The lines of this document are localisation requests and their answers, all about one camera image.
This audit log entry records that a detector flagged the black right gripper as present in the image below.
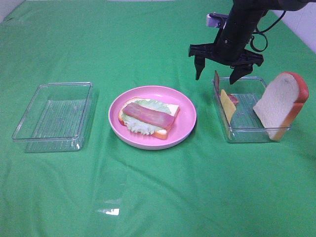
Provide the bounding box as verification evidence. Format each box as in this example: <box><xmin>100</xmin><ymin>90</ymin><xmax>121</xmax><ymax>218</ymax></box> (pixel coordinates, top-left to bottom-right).
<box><xmin>189</xmin><ymin>24</ymin><xmax>264</xmax><ymax>84</ymax></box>

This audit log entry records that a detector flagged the ham slice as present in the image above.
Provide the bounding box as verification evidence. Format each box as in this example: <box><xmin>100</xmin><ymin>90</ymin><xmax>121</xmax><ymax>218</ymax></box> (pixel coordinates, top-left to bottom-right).
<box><xmin>214</xmin><ymin>70</ymin><xmax>239</xmax><ymax>106</ymax></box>

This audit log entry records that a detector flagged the bread slice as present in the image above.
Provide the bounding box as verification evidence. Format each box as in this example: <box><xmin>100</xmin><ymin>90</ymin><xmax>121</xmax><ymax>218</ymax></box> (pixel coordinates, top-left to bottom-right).
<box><xmin>253</xmin><ymin>72</ymin><xmax>309</xmax><ymax>141</ymax></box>
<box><xmin>118</xmin><ymin>97</ymin><xmax>180</xmax><ymax>140</ymax></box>

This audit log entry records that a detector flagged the bacon strip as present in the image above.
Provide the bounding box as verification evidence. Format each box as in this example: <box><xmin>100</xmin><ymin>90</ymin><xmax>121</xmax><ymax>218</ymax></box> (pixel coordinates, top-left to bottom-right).
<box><xmin>122</xmin><ymin>102</ymin><xmax>175</xmax><ymax>129</ymax></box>

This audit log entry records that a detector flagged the green lettuce leaf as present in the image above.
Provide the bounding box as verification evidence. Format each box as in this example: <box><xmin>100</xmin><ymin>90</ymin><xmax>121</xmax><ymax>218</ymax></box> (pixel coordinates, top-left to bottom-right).
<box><xmin>118</xmin><ymin>97</ymin><xmax>179</xmax><ymax>139</ymax></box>

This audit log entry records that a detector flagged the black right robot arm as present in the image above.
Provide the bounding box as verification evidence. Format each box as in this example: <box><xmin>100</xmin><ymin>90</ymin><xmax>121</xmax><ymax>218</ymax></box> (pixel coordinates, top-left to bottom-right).
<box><xmin>189</xmin><ymin>0</ymin><xmax>308</xmax><ymax>84</ymax></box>

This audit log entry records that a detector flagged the yellow cheese slice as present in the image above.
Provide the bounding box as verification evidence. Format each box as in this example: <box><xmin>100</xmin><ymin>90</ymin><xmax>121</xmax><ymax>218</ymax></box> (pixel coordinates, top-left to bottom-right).
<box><xmin>220</xmin><ymin>89</ymin><xmax>238</xmax><ymax>123</ymax></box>

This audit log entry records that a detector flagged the pink round plate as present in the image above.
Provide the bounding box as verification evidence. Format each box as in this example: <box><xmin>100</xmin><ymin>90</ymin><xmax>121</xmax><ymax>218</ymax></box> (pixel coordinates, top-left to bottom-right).
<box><xmin>108</xmin><ymin>85</ymin><xmax>197</xmax><ymax>150</ymax></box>

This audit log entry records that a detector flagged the right clear plastic tray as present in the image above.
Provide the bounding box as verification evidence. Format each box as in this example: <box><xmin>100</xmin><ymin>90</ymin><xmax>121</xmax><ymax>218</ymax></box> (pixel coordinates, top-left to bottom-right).
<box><xmin>213</xmin><ymin>77</ymin><xmax>291</xmax><ymax>143</ymax></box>

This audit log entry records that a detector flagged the clear plastic tray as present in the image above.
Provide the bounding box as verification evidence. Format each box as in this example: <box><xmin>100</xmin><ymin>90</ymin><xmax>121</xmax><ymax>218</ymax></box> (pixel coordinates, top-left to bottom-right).
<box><xmin>213</xmin><ymin>77</ymin><xmax>291</xmax><ymax>143</ymax></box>
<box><xmin>12</xmin><ymin>82</ymin><xmax>97</xmax><ymax>153</ymax></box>

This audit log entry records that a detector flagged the green table cloth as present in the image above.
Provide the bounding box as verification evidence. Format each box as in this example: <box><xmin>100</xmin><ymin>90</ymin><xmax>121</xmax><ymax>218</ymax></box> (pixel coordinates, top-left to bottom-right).
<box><xmin>0</xmin><ymin>0</ymin><xmax>316</xmax><ymax>237</ymax></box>

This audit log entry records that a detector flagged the clear plastic film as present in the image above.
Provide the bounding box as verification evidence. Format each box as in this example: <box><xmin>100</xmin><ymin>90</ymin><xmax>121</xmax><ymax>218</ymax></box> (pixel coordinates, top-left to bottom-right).
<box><xmin>93</xmin><ymin>169</ymin><xmax>127</xmax><ymax>217</ymax></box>

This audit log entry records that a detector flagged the left clear plastic tray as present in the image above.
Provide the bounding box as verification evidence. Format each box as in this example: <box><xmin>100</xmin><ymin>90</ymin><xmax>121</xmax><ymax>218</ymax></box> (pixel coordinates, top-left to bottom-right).
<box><xmin>12</xmin><ymin>82</ymin><xmax>97</xmax><ymax>153</ymax></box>

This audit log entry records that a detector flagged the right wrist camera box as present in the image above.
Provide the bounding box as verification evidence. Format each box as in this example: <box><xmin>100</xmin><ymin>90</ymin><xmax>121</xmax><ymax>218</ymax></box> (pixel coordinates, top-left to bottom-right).
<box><xmin>206</xmin><ymin>12</ymin><xmax>228</xmax><ymax>29</ymax></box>

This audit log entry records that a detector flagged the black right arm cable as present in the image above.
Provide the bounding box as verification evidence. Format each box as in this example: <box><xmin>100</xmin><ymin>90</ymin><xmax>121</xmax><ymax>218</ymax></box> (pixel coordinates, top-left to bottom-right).
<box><xmin>249</xmin><ymin>9</ymin><xmax>288</xmax><ymax>53</ymax></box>

